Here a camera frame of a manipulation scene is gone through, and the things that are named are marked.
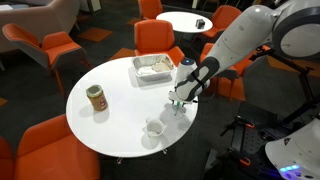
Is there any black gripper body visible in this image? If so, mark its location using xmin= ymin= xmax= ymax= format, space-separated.
xmin=167 ymin=89 xmax=198 ymax=107

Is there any green marker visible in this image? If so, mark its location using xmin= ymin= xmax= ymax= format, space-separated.
xmin=173 ymin=101 xmax=182 ymax=117

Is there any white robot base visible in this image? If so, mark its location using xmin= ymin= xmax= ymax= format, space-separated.
xmin=264 ymin=113 xmax=320 ymax=180

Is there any white cup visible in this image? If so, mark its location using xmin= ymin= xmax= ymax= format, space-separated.
xmin=144 ymin=117 xmax=165 ymax=141

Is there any beige wrapper in tray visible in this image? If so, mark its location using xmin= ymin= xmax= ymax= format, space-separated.
xmin=151 ymin=60 xmax=174 ymax=73

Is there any aluminium foil tray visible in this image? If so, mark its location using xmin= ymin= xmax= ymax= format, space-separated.
xmin=131 ymin=53 xmax=177 ymax=83

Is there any white paper in tray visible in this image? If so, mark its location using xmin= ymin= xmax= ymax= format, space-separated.
xmin=137 ymin=65 xmax=158 ymax=76

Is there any orange chair with dark back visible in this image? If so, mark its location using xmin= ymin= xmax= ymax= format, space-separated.
xmin=199 ymin=42 xmax=264 ymax=103

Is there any black clamp with orange trigger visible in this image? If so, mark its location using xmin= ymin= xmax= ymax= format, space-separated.
xmin=218 ymin=147 xmax=252 ymax=168
xmin=219 ymin=114 xmax=256 ymax=138

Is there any orange chair with wide backrest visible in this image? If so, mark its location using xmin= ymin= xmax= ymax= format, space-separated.
xmin=133 ymin=19 xmax=186 ymax=68

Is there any brown jar with label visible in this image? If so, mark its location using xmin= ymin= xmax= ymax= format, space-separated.
xmin=85 ymin=84 xmax=109 ymax=112

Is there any small round white table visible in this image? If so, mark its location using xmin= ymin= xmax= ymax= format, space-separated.
xmin=155 ymin=11 xmax=214 ymax=34

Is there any small black device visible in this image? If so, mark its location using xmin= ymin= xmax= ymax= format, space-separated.
xmin=195 ymin=18 xmax=206 ymax=30

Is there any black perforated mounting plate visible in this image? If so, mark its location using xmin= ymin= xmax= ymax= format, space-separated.
xmin=202 ymin=101 xmax=288 ymax=180

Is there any black tripod stand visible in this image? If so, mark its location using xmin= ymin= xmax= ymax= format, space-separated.
xmin=249 ymin=46 xmax=319 ymax=125

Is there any large orange chair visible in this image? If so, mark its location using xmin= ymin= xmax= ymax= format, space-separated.
xmin=13 ymin=113 xmax=102 ymax=180

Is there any orange chair with grey shell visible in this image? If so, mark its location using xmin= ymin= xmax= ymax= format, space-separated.
xmin=1 ymin=23 xmax=92 ymax=98

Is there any orange chair at frame edge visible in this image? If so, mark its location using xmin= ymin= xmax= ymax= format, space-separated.
xmin=0 ymin=136 xmax=16 ymax=180

